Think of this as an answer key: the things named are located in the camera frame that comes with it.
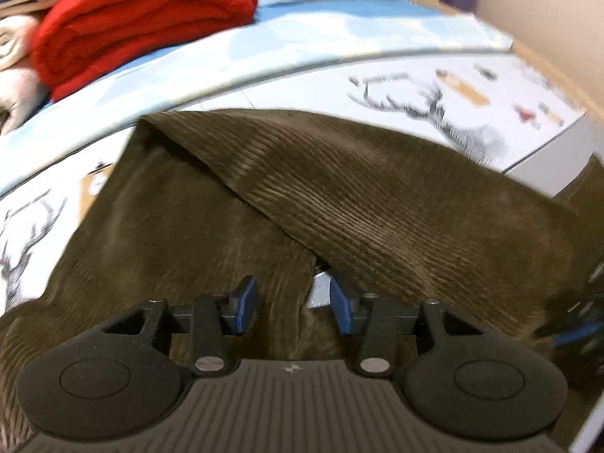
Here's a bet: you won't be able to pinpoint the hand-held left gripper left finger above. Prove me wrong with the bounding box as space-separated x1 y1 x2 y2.
97 275 259 379

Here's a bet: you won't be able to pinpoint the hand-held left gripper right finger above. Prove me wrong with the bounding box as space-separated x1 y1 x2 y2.
329 275 479 379

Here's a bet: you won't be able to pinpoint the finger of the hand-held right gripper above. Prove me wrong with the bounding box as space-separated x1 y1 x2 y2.
542 290 604 354

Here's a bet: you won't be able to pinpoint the olive corduroy pants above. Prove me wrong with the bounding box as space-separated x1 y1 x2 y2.
0 109 604 453

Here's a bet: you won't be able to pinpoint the deer and lamp printed sheet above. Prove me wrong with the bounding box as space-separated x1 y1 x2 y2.
0 49 593 314

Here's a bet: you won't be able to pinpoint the blue and white patterned cloth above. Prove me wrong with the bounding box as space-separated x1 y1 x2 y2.
0 0 515 199

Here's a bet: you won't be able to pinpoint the red folded blanket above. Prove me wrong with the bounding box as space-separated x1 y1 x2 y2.
32 0 258 102

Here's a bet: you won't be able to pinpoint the pinkish cream fleece blanket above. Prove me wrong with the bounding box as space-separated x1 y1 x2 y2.
0 66 54 135

